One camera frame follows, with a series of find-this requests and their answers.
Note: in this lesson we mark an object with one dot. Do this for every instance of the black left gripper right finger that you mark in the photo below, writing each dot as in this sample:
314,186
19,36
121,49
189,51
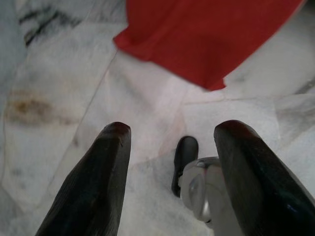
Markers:
258,184

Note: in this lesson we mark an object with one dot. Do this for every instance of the red pillow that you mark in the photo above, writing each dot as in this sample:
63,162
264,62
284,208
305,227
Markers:
197,37

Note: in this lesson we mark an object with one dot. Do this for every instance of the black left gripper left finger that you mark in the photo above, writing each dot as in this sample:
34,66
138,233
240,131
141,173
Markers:
98,184

